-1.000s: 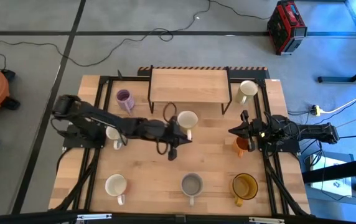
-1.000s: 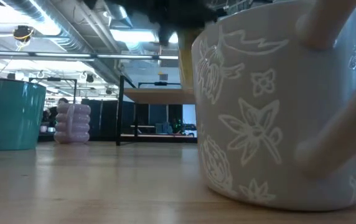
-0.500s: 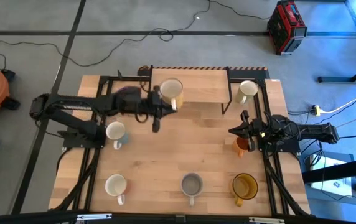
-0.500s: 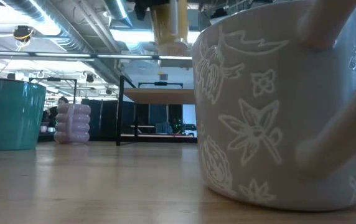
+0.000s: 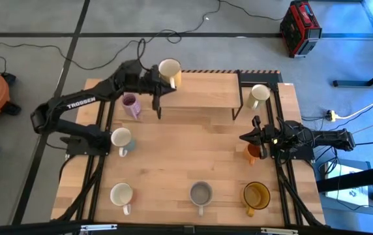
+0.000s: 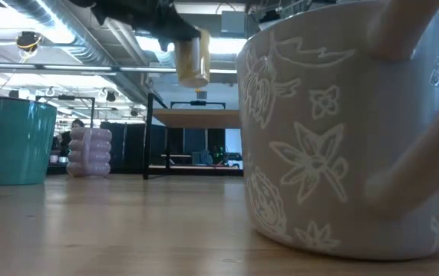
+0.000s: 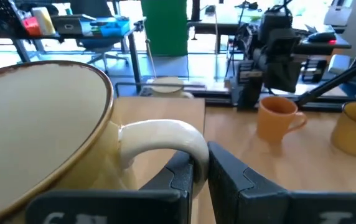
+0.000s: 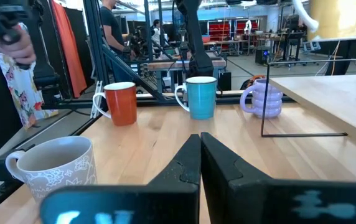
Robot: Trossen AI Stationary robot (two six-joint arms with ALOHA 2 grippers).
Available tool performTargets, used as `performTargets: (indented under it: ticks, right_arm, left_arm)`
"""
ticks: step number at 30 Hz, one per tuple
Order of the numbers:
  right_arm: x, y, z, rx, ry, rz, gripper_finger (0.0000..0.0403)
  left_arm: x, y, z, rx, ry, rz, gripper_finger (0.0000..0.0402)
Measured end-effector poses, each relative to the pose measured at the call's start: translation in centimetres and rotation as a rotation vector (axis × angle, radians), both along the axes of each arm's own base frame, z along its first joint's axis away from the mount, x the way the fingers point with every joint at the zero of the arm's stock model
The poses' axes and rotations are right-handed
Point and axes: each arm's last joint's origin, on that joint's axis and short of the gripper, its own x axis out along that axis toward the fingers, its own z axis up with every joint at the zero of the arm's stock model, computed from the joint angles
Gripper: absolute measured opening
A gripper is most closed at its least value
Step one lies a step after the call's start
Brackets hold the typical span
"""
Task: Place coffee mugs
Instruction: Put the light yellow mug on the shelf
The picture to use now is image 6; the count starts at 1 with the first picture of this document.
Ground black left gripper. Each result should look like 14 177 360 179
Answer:
69 0 201 53

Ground yellow mug white inside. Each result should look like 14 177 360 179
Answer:
173 27 212 89

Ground purple ribbed mug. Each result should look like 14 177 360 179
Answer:
65 126 113 178

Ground grey floral mug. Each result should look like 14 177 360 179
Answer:
236 0 439 261

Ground teal mug white handle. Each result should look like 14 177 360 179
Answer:
0 95 58 186

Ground grey ceiling box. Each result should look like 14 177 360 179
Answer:
220 10 248 38

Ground wooden shelf black legs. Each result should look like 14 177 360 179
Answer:
143 91 243 181

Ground person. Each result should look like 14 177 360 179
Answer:
52 118 86 158

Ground silver ventilation duct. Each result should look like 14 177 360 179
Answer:
4 0 151 104

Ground black ceiling camera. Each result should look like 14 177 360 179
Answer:
15 31 44 54

